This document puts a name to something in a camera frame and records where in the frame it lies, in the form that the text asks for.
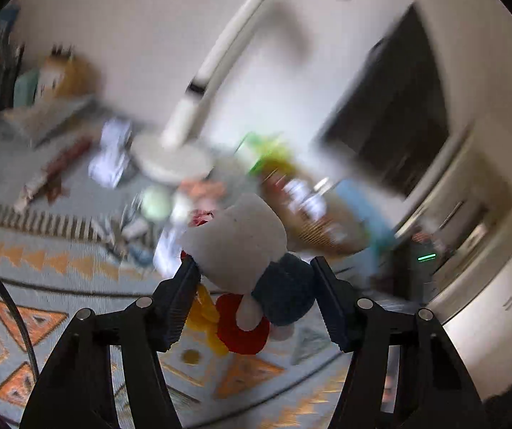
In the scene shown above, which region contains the red brown toy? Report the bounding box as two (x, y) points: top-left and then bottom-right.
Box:
(14, 136), (93, 211)

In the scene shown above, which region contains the dark cabinet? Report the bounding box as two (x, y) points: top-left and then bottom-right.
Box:
(316, 2), (451, 197)

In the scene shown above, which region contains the green plastic bag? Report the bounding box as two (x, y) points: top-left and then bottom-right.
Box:
(238, 132), (297, 179)

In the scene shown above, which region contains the patterned table cloth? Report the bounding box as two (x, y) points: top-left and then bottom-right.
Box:
(0, 112), (400, 429)

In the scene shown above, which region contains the white drawer cabinet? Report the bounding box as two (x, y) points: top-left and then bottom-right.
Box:
(394, 112), (512, 403)

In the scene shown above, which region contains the black cable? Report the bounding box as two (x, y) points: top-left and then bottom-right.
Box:
(0, 246), (42, 380)

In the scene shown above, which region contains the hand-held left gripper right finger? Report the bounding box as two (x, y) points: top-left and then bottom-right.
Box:
(309, 256), (491, 429)

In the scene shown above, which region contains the black pen holder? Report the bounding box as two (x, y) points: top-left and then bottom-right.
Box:
(0, 45), (26, 117)

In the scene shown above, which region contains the white cat plush toy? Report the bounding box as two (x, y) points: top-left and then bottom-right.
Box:
(177, 194), (317, 356)

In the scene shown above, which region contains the folded grey-green cloth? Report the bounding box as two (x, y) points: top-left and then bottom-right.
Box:
(0, 96), (104, 148)

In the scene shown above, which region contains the white desk lamp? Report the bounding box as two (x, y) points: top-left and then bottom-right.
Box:
(131, 0), (364, 184)

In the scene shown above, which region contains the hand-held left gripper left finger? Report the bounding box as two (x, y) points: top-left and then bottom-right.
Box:
(19, 257), (203, 429)

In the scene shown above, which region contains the teal container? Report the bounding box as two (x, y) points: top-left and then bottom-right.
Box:
(12, 69), (42, 108)

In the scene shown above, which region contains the brown woven basket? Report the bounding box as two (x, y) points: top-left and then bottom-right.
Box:
(260, 161), (373, 255)

